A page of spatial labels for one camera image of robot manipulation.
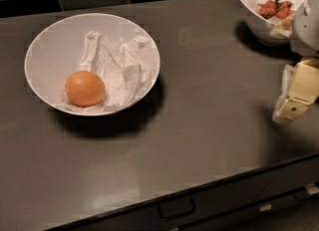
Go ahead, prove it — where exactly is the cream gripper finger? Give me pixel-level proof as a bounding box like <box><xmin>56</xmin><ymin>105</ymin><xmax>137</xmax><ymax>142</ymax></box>
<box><xmin>276</xmin><ymin>65</ymin><xmax>295</xmax><ymax>108</ymax></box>
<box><xmin>272</xmin><ymin>57</ymin><xmax>319</xmax><ymax>124</ymax></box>

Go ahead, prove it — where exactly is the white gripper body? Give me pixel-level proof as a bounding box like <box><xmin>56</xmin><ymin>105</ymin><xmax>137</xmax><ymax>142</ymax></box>
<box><xmin>290</xmin><ymin>0</ymin><xmax>319</xmax><ymax>57</ymax></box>

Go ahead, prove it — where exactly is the orange fruit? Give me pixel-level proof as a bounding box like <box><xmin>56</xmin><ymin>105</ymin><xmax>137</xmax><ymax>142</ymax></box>
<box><xmin>65</xmin><ymin>71</ymin><xmax>106</xmax><ymax>108</ymax></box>

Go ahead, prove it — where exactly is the dark upper drawer front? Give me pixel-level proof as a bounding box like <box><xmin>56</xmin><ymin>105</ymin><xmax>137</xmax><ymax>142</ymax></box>
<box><xmin>47</xmin><ymin>152</ymin><xmax>319</xmax><ymax>231</ymax></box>

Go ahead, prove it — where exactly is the red strawberries pile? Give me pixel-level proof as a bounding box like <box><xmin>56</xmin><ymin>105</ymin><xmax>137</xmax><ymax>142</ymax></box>
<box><xmin>258</xmin><ymin>0</ymin><xmax>295</xmax><ymax>20</ymax></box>

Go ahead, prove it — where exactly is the white crumpled paper napkin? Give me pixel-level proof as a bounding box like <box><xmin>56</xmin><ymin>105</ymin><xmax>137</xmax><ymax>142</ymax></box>
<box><xmin>63</xmin><ymin>31</ymin><xmax>160</xmax><ymax>115</ymax></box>

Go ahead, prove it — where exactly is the large white bowl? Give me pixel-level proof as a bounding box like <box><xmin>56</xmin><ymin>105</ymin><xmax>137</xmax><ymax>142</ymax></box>
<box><xmin>24</xmin><ymin>13</ymin><xmax>160</xmax><ymax>116</ymax></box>

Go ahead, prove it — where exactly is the white bowl with strawberries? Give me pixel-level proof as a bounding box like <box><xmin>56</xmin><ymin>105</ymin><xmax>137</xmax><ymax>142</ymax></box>
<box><xmin>239</xmin><ymin>0</ymin><xmax>289</xmax><ymax>47</ymax></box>

